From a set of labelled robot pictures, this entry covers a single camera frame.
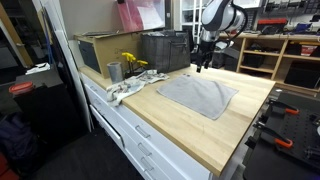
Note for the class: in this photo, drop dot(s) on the red and white box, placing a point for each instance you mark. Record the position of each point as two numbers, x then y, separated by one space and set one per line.
308 50

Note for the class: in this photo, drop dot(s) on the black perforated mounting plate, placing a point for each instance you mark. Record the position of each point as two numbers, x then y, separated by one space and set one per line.
300 130

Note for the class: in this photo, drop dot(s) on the white drawer cabinet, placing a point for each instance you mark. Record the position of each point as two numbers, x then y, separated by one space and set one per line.
163 160

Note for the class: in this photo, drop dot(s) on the small parts organizer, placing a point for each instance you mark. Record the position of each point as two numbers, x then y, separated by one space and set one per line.
252 20

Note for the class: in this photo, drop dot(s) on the brown cardboard box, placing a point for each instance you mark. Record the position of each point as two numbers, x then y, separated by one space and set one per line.
113 50

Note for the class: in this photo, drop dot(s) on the white shelving rack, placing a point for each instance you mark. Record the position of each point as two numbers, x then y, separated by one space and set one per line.
190 24

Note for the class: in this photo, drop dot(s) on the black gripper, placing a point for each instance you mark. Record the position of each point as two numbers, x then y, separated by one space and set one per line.
205 51

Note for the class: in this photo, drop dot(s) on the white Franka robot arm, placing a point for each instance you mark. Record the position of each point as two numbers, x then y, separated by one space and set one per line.
216 16

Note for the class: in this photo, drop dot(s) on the wooden shelf unit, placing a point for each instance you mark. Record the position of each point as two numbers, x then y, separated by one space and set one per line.
260 52

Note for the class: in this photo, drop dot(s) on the white leaning panel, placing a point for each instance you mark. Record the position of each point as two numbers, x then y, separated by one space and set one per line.
65 50

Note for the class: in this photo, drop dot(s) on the grey metal cup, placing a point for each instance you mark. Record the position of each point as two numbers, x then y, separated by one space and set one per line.
115 71

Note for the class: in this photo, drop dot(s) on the white plastic bag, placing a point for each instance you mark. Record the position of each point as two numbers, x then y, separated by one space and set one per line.
155 33

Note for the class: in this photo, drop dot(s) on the wooden board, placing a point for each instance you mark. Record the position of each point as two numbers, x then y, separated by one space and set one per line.
13 36

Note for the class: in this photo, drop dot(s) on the black robot cart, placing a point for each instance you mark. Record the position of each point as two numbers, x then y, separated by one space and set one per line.
266 166

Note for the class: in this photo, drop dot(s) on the dark backpack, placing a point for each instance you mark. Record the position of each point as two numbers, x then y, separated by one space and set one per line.
16 140

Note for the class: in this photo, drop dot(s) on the clear bin with pink contents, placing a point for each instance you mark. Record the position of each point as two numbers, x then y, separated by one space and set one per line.
133 16

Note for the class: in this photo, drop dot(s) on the yellow artificial flowers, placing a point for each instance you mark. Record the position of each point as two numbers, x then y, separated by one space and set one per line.
128 56

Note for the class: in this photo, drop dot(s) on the white patterned rag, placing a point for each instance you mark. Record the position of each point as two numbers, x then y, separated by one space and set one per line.
126 88

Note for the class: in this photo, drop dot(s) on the black storage bin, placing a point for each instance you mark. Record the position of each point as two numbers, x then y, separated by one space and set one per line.
301 75

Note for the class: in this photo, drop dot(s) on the red lidded container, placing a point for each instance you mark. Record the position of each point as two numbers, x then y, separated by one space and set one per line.
21 87

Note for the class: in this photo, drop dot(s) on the red object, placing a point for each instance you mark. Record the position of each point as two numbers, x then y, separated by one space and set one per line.
5 166

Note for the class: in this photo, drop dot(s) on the grey microfibre towel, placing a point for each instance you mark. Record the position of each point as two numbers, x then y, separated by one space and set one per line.
200 95

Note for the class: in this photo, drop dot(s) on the black side cabinet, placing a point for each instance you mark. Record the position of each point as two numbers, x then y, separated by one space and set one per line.
46 106

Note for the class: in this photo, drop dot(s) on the red and black toolbox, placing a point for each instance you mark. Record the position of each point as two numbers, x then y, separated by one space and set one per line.
271 22

